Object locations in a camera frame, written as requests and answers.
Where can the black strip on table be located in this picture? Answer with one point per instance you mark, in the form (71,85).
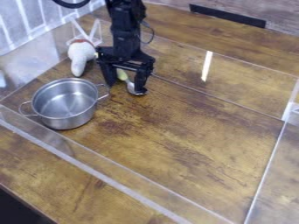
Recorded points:
(228,16)

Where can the clear acrylic stand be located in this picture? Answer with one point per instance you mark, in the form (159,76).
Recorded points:
(80,33)

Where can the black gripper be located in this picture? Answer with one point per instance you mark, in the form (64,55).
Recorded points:
(107,59)

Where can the white plush toy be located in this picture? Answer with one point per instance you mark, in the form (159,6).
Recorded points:
(80,53)

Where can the small steel pot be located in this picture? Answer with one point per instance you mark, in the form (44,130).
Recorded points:
(64,103)

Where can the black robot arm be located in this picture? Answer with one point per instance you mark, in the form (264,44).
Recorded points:
(124,54)

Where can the green handled metal spoon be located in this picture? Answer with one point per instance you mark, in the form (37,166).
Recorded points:
(129,85)

